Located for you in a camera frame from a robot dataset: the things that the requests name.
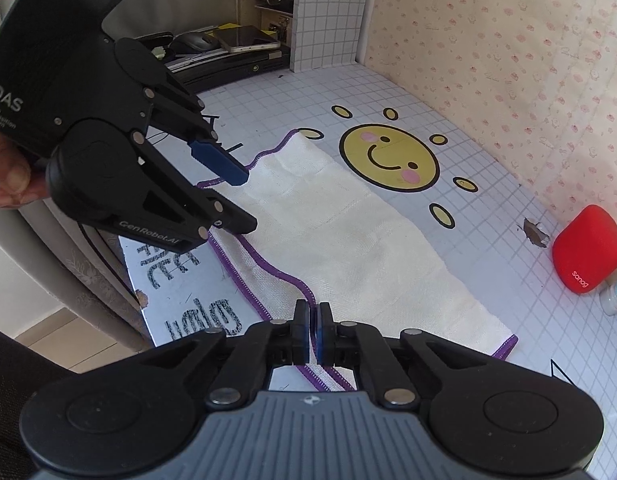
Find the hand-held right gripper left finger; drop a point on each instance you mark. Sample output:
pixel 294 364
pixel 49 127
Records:
pixel 302 332

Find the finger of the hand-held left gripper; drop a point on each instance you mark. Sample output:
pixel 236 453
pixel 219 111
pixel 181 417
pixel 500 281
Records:
pixel 233 219
pixel 218 162

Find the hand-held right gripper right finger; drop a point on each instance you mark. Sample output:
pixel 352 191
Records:
pixel 323 335

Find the white towel with purple trim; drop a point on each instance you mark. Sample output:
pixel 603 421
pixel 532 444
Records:
pixel 338 240

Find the person's left hand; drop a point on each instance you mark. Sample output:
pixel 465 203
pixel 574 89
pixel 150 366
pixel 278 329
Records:
pixel 11 175

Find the black flat device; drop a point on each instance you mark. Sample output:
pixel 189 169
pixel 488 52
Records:
pixel 228 69

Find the silver flat device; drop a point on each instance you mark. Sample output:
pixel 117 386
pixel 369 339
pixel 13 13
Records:
pixel 193 60

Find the grey computer mouse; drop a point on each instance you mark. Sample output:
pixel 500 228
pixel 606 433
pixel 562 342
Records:
pixel 193 41

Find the smartphone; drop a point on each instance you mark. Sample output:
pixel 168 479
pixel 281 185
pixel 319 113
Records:
pixel 246 37

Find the yellow flat item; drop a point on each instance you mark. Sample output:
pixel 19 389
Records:
pixel 228 26

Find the grey floral fabric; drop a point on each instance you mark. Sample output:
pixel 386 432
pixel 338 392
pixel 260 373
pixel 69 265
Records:
pixel 93 280

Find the wooden cabinet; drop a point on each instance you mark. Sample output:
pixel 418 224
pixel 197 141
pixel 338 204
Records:
pixel 333 25

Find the red cylindrical speaker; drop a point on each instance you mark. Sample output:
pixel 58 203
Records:
pixel 588 250

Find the small teal-capped bottle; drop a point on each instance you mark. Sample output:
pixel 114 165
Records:
pixel 616 299

